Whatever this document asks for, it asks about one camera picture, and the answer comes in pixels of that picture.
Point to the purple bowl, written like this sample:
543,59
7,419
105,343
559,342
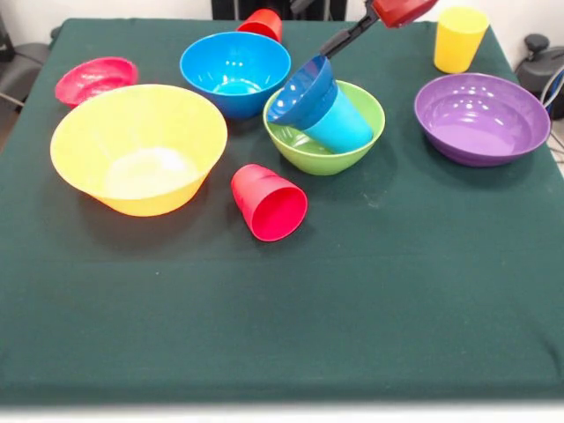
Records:
480,123

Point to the yellow cup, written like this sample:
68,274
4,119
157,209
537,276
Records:
458,44

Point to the black office chair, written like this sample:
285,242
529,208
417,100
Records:
537,66
22,66

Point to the small crimson bowl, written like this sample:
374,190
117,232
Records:
92,79

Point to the small dark blue bowl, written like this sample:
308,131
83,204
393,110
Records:
299,97

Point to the short crimson cup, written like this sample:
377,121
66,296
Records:
273,211

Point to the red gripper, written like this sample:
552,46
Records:
401,11

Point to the light blue cup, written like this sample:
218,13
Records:
343,125

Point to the large orange bowl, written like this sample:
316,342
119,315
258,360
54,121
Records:
132,132

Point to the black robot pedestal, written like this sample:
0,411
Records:
247,6

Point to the dark green tablecloth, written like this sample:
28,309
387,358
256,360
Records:
282,308

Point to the green bowl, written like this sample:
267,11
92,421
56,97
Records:
352,158

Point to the light blue bowl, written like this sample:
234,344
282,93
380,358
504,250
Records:
233,70

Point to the tall red cup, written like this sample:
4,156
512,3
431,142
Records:
262,24

